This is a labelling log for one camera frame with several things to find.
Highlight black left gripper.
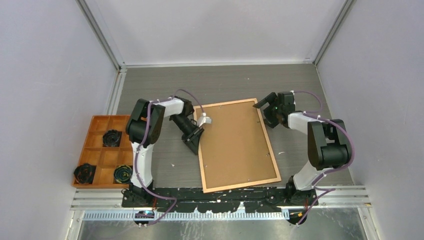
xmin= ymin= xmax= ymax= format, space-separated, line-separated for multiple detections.
xmin=170 ymin=114 xmax=204 ymax=155

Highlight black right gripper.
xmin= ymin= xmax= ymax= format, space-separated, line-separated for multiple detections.
xmin=253 ymin=92 xmax=282 ymax=129

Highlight brown backing board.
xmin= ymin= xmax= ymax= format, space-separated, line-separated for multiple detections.
xmin=196 ymin=101 xmax=278 ymax=190

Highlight orange wooden picture frame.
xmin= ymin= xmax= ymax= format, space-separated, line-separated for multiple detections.
xmin=193 ymin=97 xmax=283 ymax=194

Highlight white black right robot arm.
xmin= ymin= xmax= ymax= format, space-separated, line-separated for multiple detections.
xmin=253 ymin=91 xmax=354 ymax=205

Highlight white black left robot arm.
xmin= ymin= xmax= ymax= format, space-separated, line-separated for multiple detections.
xmin=125 ymin=96 xmax=212 ymax=207

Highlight dark striped tape roll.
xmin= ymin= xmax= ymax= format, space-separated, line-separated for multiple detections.
xmin=113 ymin=164 xmax=133 ymax=184

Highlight black tape roll upper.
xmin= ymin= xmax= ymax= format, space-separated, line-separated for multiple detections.
xmin=102 ymin=129 xmax=122 ymax=148

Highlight black tape roll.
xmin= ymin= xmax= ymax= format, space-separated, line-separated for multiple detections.
xmin=73 ymin=163 xmax=96 ymax=185
xmin=102 ymin=129 xmax=122 ymax=148

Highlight orange compartment tray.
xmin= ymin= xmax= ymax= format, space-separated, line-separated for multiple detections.
xmin=71 ymin=115 xmax=133 ymax=189

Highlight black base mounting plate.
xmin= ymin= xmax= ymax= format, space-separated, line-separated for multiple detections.
xmin=121 ymin=186 xmax=317 ymax=214

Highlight black tape roll lower left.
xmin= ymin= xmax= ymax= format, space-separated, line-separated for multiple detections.
xmin=73 ymin=163 xmax=96 ymax=185

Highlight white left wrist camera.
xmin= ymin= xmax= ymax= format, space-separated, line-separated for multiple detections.
xmin=197 ymin=112 xmax=212 ymax=127

